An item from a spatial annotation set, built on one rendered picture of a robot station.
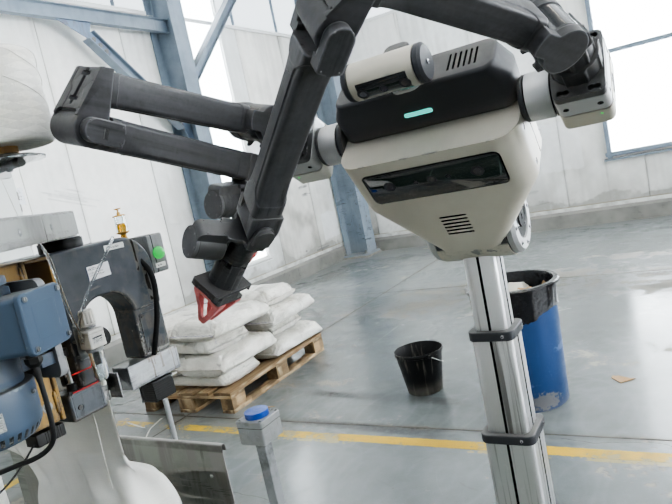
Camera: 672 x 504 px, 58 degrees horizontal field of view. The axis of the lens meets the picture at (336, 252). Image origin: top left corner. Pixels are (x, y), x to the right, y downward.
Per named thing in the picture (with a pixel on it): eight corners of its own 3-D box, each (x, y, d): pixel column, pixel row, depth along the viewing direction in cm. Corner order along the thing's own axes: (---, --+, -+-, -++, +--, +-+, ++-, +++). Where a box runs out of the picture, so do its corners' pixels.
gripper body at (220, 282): (189, 284, 110) (202, 252, 106) (225, 271, 118) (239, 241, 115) (213, 306, 108) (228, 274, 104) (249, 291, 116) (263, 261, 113)
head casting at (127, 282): (173, 346, 141) (142, 221, 137) (83, 388, 120) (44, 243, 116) (92, 349, 157) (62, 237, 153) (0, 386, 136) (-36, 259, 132)
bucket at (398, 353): (457, 379, 371) (449, 339, 368) (439, 400, 346) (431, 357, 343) (412, 379, 387) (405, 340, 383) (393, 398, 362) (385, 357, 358)
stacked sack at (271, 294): (300, 295, 487) (296, 277, 485) (268, 311, 450) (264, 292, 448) (237, 300, 522) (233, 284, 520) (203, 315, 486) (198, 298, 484)
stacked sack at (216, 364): (281, 344, 442) (276, 325, 440) (224, 379, 386) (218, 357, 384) (236, 347, 463) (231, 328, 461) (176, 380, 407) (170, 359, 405)
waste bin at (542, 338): (585, 379, 333) (567, 265, 325) (569, 421, 290) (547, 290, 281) (499, 379, 358) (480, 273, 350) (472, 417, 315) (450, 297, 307)
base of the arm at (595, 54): (551, 47, 108) (554, 105, 104) (539, 20, 102) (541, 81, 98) (603, 33, 103) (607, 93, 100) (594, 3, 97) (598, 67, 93)
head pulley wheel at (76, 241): (93, 244, 130) (90, 233, 129) (55, 253, 122) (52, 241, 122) (67, 249, 134) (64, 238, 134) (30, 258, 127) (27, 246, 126)
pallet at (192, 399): (324, 349, 494) (321, 332, 493) (235, 413, 391) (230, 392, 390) (246, 352, 536) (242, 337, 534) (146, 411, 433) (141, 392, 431)
